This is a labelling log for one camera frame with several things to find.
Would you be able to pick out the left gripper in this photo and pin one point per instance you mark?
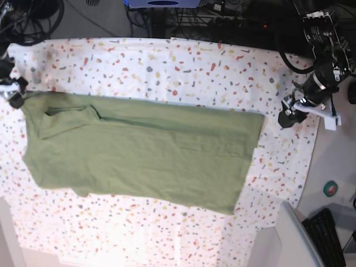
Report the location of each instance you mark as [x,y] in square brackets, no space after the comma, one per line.
[319,86]

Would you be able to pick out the green t-shirt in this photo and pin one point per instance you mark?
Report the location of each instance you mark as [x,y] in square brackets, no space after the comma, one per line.
[187,155]

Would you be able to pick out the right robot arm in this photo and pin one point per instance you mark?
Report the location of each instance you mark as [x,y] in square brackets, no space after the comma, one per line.
[12,13]

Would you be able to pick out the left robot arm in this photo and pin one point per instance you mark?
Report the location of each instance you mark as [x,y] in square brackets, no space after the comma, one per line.
[333,47]

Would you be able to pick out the black object at right edge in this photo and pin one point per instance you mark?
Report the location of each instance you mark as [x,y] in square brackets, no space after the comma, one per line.
[351,93]

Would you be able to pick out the green tape roll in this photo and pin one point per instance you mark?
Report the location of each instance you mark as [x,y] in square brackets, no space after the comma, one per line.
[330,188]

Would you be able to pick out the black keyboard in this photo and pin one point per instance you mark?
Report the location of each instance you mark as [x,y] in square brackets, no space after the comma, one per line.
[322,232]

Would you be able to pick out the grey plastic bin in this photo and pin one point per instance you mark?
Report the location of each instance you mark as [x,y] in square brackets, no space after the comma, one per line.
[286,244]

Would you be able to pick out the blue box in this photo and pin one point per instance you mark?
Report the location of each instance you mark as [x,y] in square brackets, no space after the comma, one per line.
[166,3]

